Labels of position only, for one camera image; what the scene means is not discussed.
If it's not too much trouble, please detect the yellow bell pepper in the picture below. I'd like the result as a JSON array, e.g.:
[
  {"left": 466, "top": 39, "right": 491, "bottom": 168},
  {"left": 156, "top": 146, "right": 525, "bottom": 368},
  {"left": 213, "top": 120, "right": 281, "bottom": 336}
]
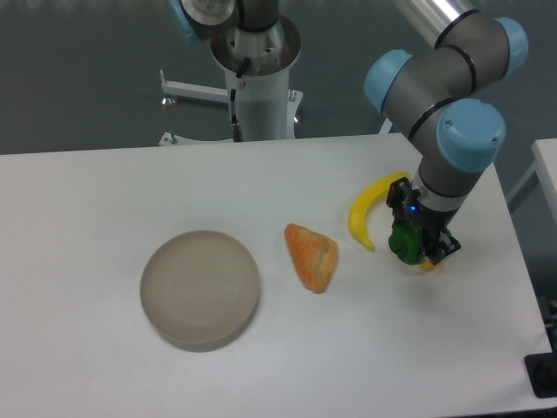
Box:
[{"left": 419, "top": 260, "right": 438, "bottom": 271}]

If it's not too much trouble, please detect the black clamp at table edge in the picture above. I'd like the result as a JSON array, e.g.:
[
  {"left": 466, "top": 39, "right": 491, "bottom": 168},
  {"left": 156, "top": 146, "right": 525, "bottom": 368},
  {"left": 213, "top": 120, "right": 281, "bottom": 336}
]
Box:
[{"left": 524, "top": 353, "right": 557, "bottom": 399}]

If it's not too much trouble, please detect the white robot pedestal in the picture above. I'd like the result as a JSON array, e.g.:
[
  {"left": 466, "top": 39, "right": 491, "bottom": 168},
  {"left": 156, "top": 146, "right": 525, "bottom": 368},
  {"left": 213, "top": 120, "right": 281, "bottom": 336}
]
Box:
[{"left": 160, "top": 15, "right": 303, "bottom": 142}]

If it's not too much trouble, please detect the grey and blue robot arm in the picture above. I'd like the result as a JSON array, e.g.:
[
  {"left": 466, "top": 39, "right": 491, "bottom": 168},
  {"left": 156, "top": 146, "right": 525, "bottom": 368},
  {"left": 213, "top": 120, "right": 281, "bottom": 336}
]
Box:
[{"left": 170, "top": 1, "right": 528, "bottom": 265}]

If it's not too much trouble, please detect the yellow banana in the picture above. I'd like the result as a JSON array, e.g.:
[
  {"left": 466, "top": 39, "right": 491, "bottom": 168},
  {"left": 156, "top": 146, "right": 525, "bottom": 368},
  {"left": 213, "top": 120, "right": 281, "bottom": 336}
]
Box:
[{"left": 347, "top": 172, "right": 410, "bottom": 252}]

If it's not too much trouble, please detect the green pepper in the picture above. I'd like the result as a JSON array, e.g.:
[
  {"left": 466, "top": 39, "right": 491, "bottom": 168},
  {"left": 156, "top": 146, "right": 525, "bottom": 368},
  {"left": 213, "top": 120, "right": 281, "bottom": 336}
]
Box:
[{"left": 388, "top": 220, "right": 423, "bottom": 266}]

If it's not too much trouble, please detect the white side table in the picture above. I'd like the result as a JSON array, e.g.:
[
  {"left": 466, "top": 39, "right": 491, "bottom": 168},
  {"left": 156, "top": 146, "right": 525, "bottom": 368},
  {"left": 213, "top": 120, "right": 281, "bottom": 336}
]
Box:
[{"left": 506, "top": 138, "right": 557, "bottom": 219}]

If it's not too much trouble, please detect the black cable on pedestal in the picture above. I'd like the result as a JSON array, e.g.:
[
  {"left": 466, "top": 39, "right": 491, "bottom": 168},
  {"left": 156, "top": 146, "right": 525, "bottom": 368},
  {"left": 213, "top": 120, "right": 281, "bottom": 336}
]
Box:
[{"left": 229, "top": 57, "right": 252, "bottom": 143}]

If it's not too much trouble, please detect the orange carrot piece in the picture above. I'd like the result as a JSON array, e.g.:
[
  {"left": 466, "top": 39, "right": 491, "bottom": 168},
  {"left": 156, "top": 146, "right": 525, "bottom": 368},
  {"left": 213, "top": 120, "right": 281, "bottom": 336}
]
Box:
[{"left": 284, "top": 224, "right": 339, "bottom": 293}]

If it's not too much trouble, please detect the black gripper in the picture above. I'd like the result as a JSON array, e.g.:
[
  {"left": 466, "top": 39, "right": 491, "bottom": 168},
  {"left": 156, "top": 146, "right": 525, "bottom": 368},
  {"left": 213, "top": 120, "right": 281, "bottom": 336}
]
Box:
[{"left": 386, "top": 179, "right": 460, "bottom": 265}]

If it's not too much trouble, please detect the beige round bowl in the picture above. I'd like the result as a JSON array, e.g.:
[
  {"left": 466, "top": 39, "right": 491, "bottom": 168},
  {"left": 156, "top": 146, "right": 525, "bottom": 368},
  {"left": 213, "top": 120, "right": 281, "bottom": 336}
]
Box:
[{"left": 139, "top": 230, "right": 261, "bottom": 352}]

